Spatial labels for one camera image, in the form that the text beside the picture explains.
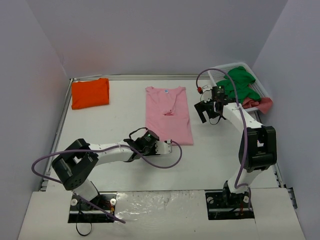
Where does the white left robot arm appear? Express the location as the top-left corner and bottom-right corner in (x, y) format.
(51, 130), (171, 209)

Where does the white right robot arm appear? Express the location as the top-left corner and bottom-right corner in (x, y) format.
(194, 85), (277, 207)

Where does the white plastic basket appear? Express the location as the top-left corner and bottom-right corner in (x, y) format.
(208, 62), (273, 114)

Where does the green t shirt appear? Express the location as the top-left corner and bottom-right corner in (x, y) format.
(216, 66), (261, 104)

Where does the dark pink t shirt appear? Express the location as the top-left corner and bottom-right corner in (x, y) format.
(242, 97), (273, 114)

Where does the folded orange t shirt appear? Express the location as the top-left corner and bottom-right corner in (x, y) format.
(71, 78), (110, 110)

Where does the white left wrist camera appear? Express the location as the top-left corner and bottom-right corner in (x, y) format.
(155, 139), (172, 155)

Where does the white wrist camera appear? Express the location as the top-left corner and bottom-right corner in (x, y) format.
(155, 139), (172, 155)
(197, 85), (214, 103)

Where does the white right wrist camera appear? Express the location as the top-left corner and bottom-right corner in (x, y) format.
(197, 85), (214, 103)

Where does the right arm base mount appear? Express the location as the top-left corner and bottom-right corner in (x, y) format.
(205, 190), (255, 221)

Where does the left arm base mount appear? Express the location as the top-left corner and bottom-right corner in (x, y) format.
(67, 191), (118, 224)

